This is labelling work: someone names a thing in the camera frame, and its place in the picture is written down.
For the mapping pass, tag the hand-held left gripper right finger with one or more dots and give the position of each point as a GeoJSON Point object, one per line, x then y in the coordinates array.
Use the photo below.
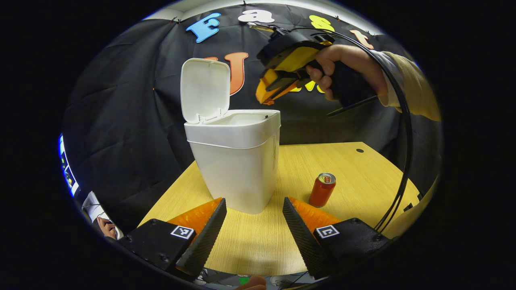
{"type": "Point", "coordinates": [304, 239]}

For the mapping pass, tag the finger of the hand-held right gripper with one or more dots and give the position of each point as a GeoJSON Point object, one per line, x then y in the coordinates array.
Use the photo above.
{"type": "Point", "coordinates": [264, 90]}
{"type": "Point", "coordinates": [288, 82]}

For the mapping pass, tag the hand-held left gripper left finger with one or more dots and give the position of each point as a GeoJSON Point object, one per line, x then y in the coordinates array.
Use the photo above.
{"type": "Point", "coordinates": [203, 239]}

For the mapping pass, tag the red pop can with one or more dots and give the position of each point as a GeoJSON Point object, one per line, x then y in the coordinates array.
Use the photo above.
{"type": "Point", "coordinates": [321, 193]}

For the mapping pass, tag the white desktop garbage bin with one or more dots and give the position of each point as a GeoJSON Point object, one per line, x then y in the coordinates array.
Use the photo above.
{"type": "Point", "coordinates": [238, 169]}

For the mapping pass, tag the wooden desktop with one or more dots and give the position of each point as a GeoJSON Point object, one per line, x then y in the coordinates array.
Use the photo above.
{"type": "Point", "coordinates": [363, 177]}

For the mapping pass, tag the black backdrop cloth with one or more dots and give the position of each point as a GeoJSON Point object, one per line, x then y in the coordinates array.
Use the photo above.
{"type": "Point", "coordinates": [133, 100]}

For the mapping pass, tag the computer monitor screen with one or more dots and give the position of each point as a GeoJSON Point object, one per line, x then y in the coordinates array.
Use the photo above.
{"type": "Point", "coordinates": [66, 169]}

